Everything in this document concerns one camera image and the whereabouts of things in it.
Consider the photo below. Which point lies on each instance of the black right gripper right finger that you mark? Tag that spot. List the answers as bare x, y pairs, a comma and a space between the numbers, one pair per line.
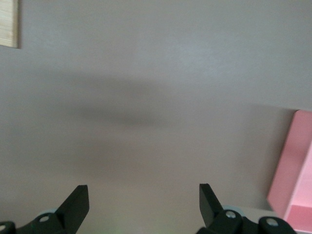
212, 214

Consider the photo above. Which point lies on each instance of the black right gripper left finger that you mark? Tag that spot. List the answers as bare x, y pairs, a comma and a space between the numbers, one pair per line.
70, 212

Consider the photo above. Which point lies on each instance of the pink plastic bin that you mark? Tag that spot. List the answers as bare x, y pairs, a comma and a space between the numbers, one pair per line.
292, 158

